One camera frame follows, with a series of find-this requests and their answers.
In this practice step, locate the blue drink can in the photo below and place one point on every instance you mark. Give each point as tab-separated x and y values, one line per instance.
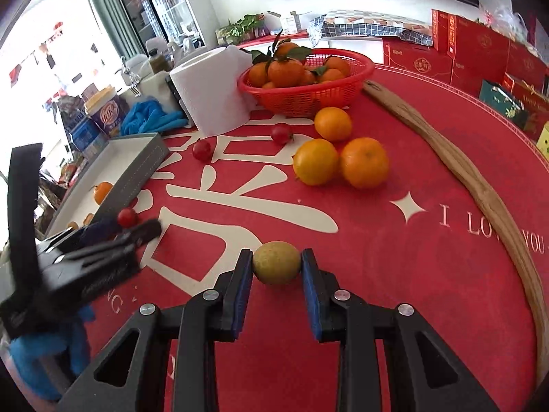
85	135

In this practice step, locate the potted green plant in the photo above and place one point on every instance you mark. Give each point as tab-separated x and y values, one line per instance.
240	28

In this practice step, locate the longan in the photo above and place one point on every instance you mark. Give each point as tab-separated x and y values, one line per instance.
276	262

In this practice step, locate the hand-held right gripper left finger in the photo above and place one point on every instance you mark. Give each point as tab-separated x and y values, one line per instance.
238	296

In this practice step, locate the white storage box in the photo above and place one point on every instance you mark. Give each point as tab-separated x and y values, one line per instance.
156	86

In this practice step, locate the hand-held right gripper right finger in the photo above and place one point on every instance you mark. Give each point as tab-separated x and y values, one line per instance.
315	296

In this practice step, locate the purple milk tea cup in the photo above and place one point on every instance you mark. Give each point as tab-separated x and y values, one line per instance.
109	116

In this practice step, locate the glass door cabinet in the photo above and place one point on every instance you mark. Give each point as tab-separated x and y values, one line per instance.
163	4

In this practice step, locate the stack of red gift boxes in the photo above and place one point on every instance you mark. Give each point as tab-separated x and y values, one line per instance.
472	47

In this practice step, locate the wooden back scratcher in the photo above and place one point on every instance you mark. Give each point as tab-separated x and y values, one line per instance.
484	193

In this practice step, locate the checkered cloth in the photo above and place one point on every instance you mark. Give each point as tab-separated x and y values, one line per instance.
364	28

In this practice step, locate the cherry tomato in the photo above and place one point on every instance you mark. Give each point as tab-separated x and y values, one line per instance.
201	150
127	217
281	133

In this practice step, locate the cellophane gift wrap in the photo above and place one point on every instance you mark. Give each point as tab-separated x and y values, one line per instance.
502	21

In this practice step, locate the person's left hand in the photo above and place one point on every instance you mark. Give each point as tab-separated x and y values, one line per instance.
38	360

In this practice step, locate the small stemmed mandarin orange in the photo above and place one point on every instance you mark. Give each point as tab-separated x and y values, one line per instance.
103	193

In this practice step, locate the pile of leafy oranges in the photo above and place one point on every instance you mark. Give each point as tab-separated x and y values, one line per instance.
285	71

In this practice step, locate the grey tray box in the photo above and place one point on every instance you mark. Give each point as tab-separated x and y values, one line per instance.
111	158

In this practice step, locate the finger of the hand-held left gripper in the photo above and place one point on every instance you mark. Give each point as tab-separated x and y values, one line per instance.
146	231
101	229

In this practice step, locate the yellow carton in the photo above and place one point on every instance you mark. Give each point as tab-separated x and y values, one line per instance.
544	139

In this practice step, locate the green gift bag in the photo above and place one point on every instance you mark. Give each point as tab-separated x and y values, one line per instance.
499	103

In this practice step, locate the white paper towel roll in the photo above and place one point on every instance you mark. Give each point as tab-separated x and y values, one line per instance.
206	94

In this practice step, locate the silver rabbit figurine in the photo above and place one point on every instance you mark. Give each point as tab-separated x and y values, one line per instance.
131	75

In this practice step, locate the small white box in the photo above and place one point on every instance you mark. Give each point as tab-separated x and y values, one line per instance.
294	23

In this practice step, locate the green curtain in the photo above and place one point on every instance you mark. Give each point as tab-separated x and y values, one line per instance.
111	8

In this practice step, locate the bottle with black cap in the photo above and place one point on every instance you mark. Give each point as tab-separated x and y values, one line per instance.
158	62

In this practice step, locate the red plastic basket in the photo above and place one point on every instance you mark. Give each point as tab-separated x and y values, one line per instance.
300	94

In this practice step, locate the single mandarin orange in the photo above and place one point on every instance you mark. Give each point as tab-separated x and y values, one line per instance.
333	123
364	162
316	162

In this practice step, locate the black device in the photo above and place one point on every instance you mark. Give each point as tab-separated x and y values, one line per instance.
173	94

